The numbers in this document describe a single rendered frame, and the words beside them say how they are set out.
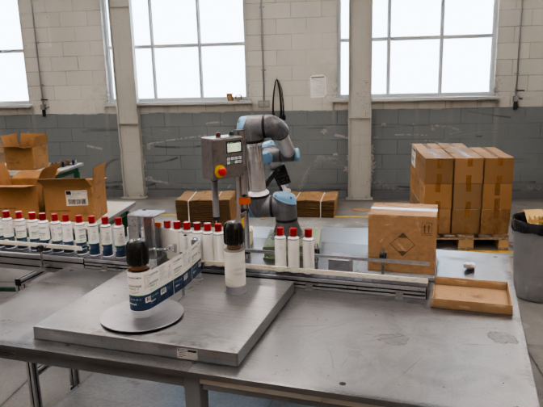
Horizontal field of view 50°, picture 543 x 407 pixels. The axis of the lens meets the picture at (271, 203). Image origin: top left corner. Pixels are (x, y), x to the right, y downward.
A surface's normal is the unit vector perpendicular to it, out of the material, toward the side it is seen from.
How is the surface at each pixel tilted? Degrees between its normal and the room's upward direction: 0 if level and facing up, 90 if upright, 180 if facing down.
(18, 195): 90
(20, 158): 90
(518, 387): 0
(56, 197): 91
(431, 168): 90
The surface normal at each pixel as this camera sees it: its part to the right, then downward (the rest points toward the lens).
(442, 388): -0.03, -0.97
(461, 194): -0.13, 0.23
